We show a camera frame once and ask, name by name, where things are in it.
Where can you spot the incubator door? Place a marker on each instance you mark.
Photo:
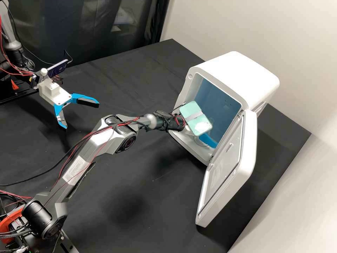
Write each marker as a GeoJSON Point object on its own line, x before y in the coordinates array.
{"type": "Point", "coordinates": [237, 158]}

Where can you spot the white incubator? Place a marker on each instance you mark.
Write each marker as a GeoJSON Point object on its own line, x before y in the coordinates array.
{"type": "Point", "coordinates": [237, 79]}

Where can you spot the wrist camera phone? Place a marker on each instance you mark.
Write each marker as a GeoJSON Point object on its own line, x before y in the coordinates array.
{"type": "Point", "coordinates": [58, 68]}
{"type": "Point", "coordinates": [196, 118]}

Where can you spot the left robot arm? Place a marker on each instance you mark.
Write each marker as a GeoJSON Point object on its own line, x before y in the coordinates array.
{"type": "Point", "coordinates": [10, 44]}

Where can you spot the left wrist camera phone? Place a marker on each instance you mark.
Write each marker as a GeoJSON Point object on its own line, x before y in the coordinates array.
{"type": "Point", "coordinates": [58, 68]}

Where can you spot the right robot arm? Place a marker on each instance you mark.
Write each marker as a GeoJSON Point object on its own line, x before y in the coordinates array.
{"type": "Point", "coordinates": [102, 143]}

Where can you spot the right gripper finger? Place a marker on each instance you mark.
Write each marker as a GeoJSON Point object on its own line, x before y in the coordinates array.
{"type": "Point", "coordinates": [210, 141]}

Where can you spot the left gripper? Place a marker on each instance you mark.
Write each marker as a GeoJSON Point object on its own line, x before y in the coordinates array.
{"type": "Point", "coordinates": [54, 93]}

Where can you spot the right wrist camera phone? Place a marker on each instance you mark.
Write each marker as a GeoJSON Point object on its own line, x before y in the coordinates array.
{"type": "Point", "coordinates": [196, 118]}

